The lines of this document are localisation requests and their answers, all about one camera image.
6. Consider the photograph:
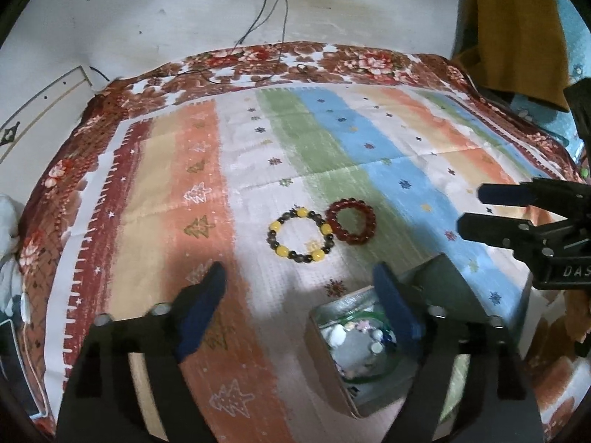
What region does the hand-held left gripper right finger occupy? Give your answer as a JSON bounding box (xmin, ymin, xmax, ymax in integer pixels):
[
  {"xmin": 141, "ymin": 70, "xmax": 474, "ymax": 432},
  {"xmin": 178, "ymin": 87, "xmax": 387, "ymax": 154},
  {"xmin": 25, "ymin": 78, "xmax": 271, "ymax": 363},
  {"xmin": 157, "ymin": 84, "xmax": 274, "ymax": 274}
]
[{"xmin": 373, "ymin": 261, "xmax": 546, "ymax": 443}]

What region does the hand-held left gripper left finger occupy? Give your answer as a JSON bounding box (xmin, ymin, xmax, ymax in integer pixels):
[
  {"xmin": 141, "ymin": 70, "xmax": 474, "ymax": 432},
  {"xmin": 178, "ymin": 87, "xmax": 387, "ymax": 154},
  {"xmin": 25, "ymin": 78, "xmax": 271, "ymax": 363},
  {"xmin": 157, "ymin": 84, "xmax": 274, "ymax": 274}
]
[{"xmin": 55, "ymin": 261, "xmax": 228, "ymax": 443}]

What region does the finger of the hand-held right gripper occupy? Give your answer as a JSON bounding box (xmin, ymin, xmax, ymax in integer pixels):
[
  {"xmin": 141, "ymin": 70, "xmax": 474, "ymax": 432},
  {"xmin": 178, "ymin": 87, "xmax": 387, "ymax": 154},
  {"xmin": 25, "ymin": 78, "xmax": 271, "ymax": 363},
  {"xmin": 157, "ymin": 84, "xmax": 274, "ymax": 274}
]
[
  {"xmin": 457, "ymin": 212, "xmax": 553, "ymax": 259},
  {"xmin": 478, "ymin": 178, "xmax": 591, "ymax": 222}
]

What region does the white and pink bead bracelet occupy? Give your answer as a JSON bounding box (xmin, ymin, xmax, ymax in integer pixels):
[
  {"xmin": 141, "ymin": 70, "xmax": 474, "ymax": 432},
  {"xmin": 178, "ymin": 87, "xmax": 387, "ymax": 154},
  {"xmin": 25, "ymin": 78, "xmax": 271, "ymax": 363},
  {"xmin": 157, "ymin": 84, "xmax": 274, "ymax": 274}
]
[{"xmin": 325, "ymin": 322, "xmax": 366, "ymax": 348}]

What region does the green jade bangle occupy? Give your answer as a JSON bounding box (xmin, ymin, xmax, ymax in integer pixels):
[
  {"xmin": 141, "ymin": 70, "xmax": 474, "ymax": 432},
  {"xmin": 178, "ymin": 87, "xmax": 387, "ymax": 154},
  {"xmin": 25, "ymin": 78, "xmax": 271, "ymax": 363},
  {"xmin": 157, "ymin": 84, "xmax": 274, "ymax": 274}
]
[{"xmin": 343, "ymin": 311, "xmax": 403, "ymax": 385}]

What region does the dark red bead bracelet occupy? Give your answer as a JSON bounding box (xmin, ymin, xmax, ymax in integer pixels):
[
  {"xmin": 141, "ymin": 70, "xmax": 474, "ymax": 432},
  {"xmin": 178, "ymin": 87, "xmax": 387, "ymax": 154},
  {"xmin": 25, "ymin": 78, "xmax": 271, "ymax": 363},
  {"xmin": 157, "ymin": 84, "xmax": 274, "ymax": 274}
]
[{"xmin": 324, "ymin": 198, "xmax": 378, "ymax": 243}]

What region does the silver metal tin box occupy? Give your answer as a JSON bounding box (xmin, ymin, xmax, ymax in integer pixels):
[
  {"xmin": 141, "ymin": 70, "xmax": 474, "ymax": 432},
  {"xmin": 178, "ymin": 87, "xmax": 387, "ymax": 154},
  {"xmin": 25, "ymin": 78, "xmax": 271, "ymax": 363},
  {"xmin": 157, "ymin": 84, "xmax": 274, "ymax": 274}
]
[{"xmin": 304, "ymin": 252, "xmax": 491, "ymax": 419}]

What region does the yellow and black bead bracelet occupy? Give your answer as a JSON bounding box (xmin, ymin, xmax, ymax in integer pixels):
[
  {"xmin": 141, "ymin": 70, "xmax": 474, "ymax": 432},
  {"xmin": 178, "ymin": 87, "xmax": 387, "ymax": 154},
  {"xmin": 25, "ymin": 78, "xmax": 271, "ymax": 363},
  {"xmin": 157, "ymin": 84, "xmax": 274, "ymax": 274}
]
[{"xmin": 266, "ymin": 207, "xmax": 334, "ymax": 262}]

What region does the mustard yellow cloth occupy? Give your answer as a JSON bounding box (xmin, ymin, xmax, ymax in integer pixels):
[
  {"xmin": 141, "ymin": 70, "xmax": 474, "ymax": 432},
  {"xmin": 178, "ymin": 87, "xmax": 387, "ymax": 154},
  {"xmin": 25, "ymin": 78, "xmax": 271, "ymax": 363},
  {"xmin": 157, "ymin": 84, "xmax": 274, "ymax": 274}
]
[{"xmin": 451, "ymin": 0, "xmax": 572, "ymax": 112}]

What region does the striped colourful mat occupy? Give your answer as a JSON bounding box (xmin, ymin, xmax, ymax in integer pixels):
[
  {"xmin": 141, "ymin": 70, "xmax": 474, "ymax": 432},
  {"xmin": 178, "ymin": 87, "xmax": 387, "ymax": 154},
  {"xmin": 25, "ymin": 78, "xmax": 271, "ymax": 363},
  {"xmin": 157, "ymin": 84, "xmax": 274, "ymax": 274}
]
[{"xmin": 60, "ymin": 83, "xmax": 574, "ymax": 443}]

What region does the light blue printed cloth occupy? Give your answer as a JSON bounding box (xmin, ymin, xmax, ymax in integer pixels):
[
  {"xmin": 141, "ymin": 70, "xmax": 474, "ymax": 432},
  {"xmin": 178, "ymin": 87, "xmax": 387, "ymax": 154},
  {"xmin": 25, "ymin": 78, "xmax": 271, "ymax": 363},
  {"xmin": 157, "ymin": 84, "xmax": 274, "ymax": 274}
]
[{"xmin": 507, "ymin": 0, "xmax": 591, "ymax": 172}]

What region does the red floral blanket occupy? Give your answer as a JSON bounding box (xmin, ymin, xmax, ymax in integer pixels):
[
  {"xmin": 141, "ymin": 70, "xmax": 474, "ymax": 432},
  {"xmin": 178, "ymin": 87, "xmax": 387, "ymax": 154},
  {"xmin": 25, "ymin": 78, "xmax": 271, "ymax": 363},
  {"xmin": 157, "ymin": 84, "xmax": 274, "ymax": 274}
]
[{"xmin": 15, "ymin": 41, "xmax": 591, "ymax": 443}]

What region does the black phone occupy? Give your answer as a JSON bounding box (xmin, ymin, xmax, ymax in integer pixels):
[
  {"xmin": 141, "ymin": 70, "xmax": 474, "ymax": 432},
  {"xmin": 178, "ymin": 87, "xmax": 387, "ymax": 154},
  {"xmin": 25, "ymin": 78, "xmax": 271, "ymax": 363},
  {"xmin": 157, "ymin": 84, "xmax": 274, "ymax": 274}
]
[{"xmin": 0, "ymin": 317, "xmax": 48, "ymax": 419}]

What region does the grey white crumpled cloth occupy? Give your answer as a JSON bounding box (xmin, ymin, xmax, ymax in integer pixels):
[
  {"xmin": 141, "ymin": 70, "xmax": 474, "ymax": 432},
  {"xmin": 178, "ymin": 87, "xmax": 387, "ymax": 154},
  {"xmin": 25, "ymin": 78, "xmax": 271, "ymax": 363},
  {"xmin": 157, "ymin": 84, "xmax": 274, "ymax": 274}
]
[{"xmin": 0, "ymin": 193, "xmax": 25, "ymax": 324}]

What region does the white headboard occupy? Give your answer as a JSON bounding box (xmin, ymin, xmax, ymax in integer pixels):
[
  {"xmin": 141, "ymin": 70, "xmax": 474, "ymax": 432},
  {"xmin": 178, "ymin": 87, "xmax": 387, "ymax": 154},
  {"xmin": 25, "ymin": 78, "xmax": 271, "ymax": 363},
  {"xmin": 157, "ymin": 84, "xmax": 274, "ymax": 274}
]
[{"xmin": 0, "ymin": 65, "xmax": 96, "ymax": 163}]

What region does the black power cable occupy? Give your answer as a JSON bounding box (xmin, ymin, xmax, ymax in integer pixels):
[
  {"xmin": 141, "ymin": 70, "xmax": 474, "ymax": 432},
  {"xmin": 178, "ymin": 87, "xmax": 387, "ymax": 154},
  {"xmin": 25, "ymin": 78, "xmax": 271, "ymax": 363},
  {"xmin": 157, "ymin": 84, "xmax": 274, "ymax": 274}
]
[
  {"xmin": 259, "ymin": 0, "xmax": 290, "ymax": 85},
  {"xmin": 175, "ymin": 0, "xmax": 274, "ymax": 85}
]

